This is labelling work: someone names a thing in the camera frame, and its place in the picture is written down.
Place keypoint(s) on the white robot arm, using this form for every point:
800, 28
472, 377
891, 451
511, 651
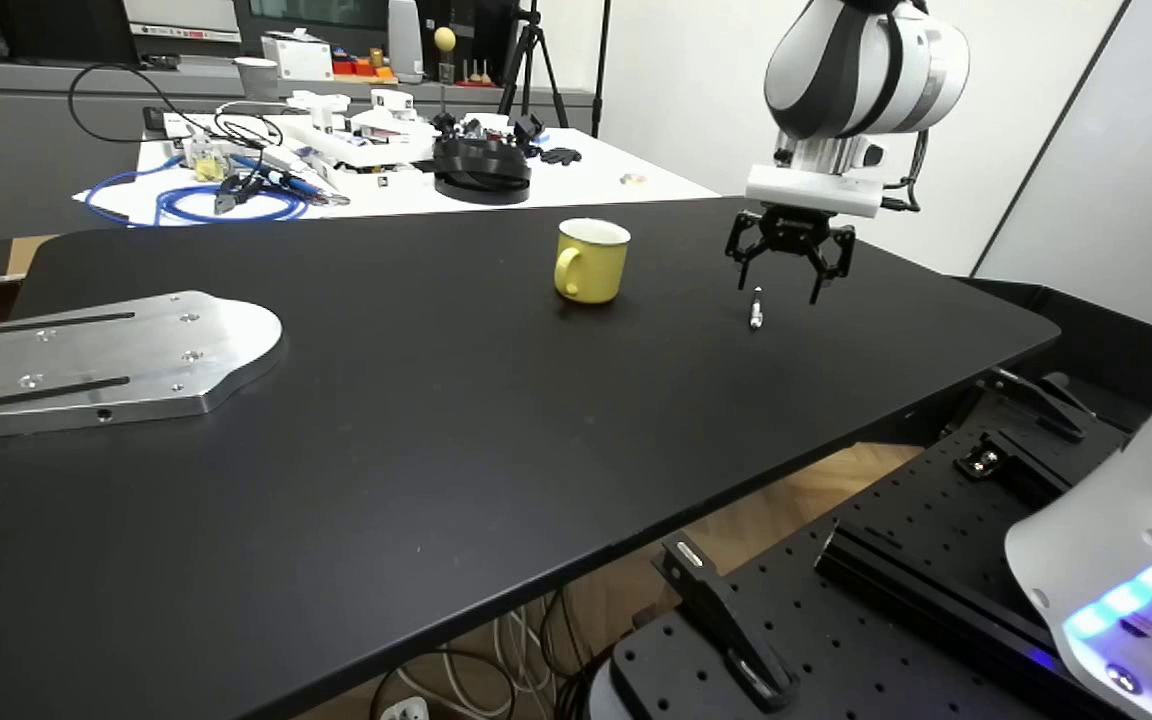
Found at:
923, 67

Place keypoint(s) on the yellow ball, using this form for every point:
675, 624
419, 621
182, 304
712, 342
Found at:
444, 41

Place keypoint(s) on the black angled bracket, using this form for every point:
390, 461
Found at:
1021, 434

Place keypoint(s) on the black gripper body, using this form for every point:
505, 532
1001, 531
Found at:
792, 231

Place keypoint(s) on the black rail block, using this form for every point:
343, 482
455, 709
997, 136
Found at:
930, 585

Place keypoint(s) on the black perforated breadboard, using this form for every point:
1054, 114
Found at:
858, 664

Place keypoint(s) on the black rounded headset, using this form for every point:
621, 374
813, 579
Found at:
483, 165

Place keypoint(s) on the yellow mug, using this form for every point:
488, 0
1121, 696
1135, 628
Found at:
591, 272

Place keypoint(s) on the black camera tripod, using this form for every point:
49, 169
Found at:
534, 52

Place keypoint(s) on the black clamp bracket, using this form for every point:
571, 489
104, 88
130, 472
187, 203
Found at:
728, 621

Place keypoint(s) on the small white box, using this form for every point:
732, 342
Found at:
296, 56

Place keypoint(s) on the dark computer monitor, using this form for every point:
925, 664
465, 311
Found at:
62, 26

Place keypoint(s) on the black hand tool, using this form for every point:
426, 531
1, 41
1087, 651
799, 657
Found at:
239, 193

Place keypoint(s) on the silver metal mounting plate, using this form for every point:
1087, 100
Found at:
97, 359

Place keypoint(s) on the white device pile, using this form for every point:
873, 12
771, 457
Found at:
360, 135

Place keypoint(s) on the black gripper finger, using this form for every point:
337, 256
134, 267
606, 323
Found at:
832, 261
738, 245

